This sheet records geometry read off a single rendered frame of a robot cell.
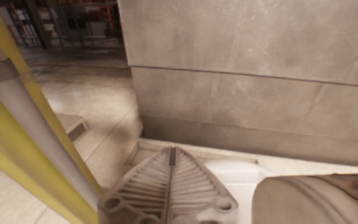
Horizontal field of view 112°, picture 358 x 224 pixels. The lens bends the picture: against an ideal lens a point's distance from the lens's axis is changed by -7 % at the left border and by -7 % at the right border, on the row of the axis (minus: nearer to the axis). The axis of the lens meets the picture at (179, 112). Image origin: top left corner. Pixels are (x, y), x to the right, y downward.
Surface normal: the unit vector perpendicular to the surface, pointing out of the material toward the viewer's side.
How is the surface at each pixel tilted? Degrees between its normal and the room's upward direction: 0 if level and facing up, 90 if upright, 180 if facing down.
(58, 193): 90
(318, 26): 90
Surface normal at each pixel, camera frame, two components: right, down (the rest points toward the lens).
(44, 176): 0.98, 0.11
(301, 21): -0.18, 0.55
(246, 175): 0.00, 0.22
